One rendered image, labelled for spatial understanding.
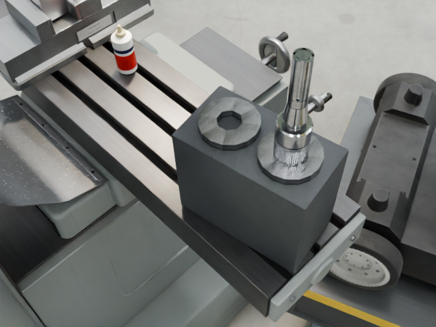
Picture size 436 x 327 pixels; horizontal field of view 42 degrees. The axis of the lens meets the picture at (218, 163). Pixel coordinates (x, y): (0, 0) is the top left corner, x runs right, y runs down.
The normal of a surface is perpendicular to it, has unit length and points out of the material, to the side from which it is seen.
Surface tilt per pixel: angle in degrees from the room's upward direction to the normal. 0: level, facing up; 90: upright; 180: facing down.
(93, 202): 90
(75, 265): 90
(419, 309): 0
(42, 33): 90
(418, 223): 0
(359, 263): 90
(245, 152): 0
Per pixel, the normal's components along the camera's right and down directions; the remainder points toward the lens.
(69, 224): 0.70, 0.57
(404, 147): -0.02, -0.59
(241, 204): -0.58, 0.66
